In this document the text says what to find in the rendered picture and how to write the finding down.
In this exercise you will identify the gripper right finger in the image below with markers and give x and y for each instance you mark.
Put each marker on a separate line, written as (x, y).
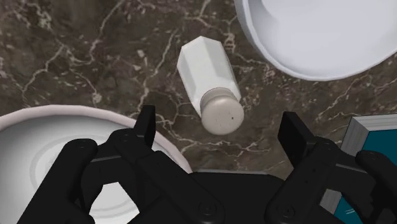
(316, 173)

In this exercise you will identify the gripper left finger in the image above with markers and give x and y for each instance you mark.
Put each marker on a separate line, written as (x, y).
(145, 167)

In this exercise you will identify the teal book with grey edge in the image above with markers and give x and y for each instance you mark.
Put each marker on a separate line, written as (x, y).
(375, 139)

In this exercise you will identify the white salt shaker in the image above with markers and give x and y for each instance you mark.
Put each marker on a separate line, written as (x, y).
(207, 77)

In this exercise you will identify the white plate with pink rim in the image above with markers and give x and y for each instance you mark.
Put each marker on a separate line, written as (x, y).
(28, 145)

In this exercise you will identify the white bowl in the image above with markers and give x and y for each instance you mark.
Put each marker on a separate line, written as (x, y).
(322, 34)

